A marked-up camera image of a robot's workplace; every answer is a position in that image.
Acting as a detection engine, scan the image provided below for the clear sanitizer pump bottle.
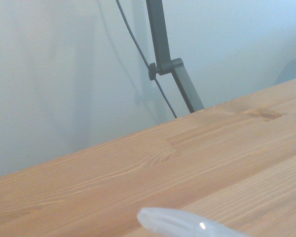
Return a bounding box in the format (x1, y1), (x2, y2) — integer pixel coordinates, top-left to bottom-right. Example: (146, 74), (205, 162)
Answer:
(137, 207), (253, 237)

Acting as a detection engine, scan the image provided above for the black camera stand pole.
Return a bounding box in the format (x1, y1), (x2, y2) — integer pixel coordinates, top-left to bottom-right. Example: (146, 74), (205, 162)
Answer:
(146, 0), (205, 114)

